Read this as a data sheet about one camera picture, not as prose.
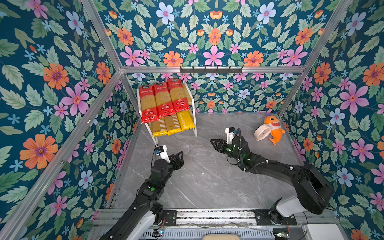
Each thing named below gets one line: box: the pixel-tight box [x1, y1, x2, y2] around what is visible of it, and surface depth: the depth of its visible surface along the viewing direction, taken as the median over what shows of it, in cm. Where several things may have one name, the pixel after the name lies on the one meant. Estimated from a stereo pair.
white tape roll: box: [254, 124, 272, 141], surface depth 100 cm
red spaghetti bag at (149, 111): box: [139, 85, 160, 124], surface depth 78 cm
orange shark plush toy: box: [264, 115, 286, 147], surface depth 105 cm
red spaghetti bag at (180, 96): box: [167, 79, 192, 112], surface depth 82 cm
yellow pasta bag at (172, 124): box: [164, 113, 182, 136], surface depth 91 cm
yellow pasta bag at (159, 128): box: [150, 118, 168, 138], surface depth 90 cm
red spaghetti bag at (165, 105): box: [153, 82, 176, 119], surface depth 80 cm
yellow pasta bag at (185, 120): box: [176, 110, 196, 131], surface depth 94 cm
